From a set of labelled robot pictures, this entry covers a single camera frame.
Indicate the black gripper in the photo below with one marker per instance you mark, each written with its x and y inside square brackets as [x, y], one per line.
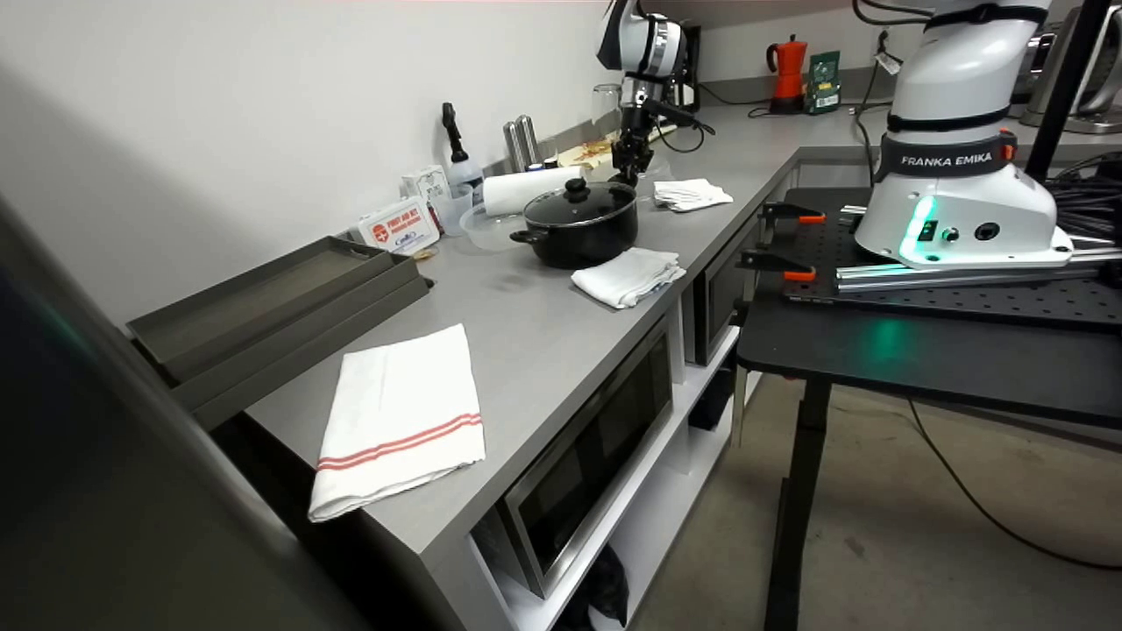
[635, 127]

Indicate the glass pot lid black knob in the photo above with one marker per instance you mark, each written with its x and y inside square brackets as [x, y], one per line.
[571, 206]

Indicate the black cooking pot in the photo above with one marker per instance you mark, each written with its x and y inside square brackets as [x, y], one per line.
[582, 240]

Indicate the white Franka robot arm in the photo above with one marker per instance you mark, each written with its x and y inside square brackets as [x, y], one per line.
[958, 71]

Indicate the red coffee pot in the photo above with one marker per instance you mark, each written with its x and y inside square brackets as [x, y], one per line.
[791, 71]

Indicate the white towel blue stripes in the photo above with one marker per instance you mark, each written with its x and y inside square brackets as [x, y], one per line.
[692, 195]

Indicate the stainless steel cylinder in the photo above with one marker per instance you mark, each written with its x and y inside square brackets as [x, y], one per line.
[529, 143]
[513, 143]

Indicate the white paper towel roll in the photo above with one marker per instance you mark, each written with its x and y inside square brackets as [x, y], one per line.
[526, 192]

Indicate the plain white folded cloth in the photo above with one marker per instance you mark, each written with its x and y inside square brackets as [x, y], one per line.
[624, 279]

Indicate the small black undercounter appliance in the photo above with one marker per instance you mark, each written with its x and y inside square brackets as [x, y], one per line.
[718, 294]

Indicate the clear plastic bowl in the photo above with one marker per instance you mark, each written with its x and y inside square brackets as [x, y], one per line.
[484, 223]

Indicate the spray bottle black trigger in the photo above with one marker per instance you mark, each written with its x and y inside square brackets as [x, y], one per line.
[455, 163]

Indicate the green box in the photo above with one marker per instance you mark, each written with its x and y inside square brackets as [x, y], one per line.
[826, 81]

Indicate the red and white box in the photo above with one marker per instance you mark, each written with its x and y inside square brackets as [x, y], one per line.
[398, 227]

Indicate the black microwave oven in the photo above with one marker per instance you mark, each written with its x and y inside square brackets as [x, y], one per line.
[582, 469]

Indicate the dark grey plastic tray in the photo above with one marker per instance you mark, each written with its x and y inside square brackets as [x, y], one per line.
[339, 337]
[267, 302]

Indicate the white towel red stripes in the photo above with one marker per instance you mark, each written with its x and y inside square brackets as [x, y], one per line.
[398, 421]

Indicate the black breadboard table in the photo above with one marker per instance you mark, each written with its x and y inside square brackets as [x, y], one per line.
[935, 351]

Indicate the aluminium rail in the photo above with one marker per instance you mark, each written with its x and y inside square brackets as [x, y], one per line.
[935, 275]

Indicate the black metal post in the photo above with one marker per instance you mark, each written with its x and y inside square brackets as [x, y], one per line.
[1066, 89]

